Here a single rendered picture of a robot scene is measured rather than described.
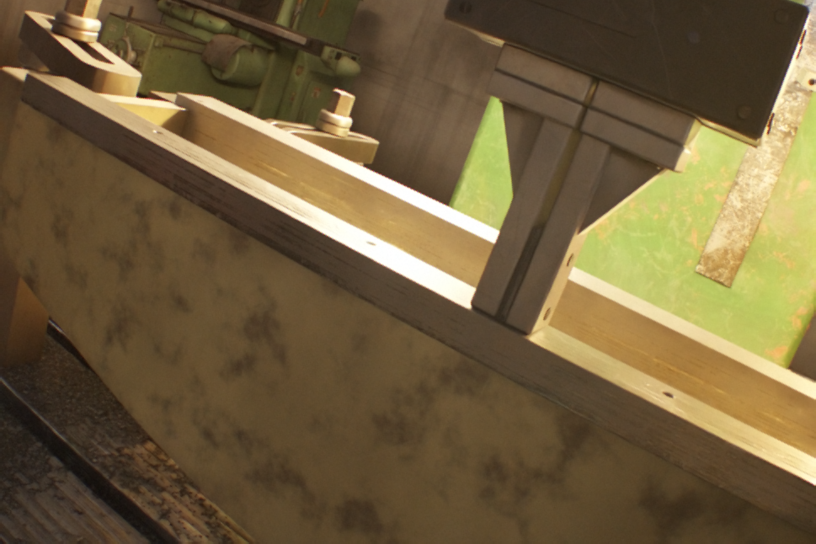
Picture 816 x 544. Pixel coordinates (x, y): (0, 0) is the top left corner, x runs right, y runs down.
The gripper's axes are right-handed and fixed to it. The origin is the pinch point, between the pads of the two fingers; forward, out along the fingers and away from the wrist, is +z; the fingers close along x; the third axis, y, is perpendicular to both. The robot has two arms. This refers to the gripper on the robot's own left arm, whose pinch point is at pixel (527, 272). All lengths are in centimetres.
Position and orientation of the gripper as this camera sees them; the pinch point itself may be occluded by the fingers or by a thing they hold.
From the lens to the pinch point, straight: 30.7
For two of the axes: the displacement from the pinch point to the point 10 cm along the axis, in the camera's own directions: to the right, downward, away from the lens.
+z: -3.5, 9.1, 2.2
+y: 4.3, -0.5, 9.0
